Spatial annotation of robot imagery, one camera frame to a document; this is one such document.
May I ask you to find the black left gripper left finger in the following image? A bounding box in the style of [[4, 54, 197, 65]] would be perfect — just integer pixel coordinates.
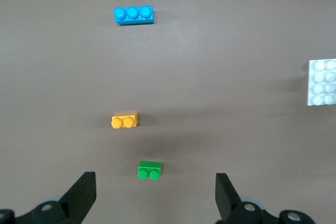
[[0, 171, 97, 224]]

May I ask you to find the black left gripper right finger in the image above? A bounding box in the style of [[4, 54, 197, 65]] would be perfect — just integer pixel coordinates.
[[214, 173, 316, 224]]

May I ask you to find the yellow two-stud block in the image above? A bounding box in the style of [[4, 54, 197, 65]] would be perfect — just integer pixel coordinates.
[[109, 111, 140, 130]]

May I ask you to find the white studded base plate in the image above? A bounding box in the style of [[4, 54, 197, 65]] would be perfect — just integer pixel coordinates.
[[306, 58, 336, 107]]

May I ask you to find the green two-stud block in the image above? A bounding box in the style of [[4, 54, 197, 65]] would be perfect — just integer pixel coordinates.
[[136, 160, 163, 181]]

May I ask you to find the blue three-stud block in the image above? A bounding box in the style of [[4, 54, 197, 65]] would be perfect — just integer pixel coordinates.
[[113, 5, 155, 26]]

